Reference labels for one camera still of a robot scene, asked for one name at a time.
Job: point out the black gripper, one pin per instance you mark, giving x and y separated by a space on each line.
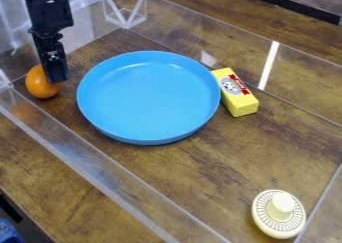
49 17

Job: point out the orange ball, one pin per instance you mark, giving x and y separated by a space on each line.
36 84

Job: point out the blue round tray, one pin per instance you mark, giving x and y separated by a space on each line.
148 97

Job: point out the yellow butter block toy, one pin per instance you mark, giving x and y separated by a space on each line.
237 97

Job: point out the blue object at corner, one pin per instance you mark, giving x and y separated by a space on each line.
8 233

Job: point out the cream round knob lid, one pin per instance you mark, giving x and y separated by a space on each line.
278 214

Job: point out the clear acrylic enclosure wall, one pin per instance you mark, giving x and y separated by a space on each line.
94 190

